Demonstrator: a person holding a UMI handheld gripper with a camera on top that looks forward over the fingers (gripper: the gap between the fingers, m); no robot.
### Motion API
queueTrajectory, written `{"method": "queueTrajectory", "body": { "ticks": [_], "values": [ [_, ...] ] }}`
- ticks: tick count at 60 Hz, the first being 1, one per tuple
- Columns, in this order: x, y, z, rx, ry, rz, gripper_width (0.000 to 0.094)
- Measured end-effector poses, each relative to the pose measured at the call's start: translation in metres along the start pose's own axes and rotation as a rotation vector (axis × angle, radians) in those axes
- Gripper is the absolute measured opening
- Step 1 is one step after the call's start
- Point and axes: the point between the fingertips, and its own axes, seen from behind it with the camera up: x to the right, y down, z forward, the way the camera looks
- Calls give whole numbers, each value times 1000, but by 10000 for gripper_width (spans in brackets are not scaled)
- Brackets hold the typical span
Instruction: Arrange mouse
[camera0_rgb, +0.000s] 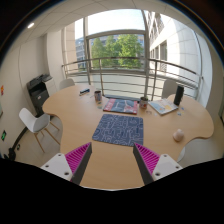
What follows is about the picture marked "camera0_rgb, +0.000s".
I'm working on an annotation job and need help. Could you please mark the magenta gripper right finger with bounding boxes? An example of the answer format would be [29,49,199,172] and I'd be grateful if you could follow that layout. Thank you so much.
[133,143,182,185]

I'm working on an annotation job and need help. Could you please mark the white computer mouse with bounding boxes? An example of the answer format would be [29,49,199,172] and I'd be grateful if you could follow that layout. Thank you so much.
[173,129,184,142]

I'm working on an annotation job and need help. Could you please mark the light illustrated magazine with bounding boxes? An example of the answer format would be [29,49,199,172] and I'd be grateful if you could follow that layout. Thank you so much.
[149,99,178,115]

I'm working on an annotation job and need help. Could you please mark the blue patterned mouse pad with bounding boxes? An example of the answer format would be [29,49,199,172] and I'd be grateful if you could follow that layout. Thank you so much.
[92,114,144,146]

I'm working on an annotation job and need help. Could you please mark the dark patterned mug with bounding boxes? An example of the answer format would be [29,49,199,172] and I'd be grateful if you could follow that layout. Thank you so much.
[94,90,102,102]

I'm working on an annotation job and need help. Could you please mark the small blue object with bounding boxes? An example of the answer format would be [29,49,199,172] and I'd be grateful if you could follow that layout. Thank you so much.
[80,88,90,95]

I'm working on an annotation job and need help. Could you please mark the black office printer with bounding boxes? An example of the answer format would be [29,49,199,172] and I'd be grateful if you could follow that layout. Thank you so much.
[27,74,57,116]

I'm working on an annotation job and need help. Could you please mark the white chair wooden legs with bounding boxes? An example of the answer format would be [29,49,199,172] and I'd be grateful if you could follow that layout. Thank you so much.
[19,108,58,148]

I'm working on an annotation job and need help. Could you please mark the metal balcony railing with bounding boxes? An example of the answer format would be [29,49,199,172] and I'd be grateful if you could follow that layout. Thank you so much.
[62,57,202,100]

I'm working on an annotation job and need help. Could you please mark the white mug with plant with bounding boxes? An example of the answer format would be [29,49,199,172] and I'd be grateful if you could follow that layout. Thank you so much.
[139,97,148,109]

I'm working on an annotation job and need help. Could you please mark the black cylindrical speaker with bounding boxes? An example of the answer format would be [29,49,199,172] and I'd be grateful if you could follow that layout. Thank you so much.
[174,85,184,106]

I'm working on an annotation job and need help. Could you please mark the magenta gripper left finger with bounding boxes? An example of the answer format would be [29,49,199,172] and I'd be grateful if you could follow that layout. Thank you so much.
[42,143,92,185]

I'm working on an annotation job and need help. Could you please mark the white chair far left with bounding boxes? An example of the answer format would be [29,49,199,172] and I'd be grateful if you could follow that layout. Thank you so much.
[59,78,74,90]

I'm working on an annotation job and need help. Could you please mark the white chair far right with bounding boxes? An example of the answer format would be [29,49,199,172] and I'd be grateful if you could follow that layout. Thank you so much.
[162,79,178,98]

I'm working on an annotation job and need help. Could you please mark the red and blue book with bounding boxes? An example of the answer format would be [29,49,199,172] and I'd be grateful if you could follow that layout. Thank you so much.
[104,99,138,114]

